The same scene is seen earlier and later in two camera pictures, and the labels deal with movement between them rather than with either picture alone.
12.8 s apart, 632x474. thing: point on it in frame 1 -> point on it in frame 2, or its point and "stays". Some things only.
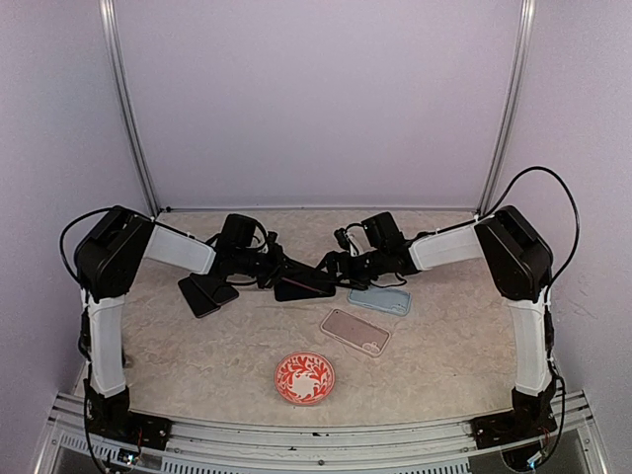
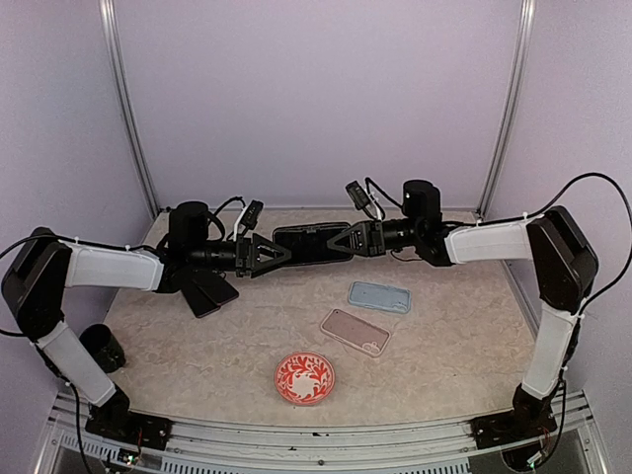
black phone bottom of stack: (200, 304) stays
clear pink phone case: (356, 332) stays
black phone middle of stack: (218, 290) stays
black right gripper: (333, 258) -> (370, 238)
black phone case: (287, 289) -> (309, 244)
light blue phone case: (390, 300) stays
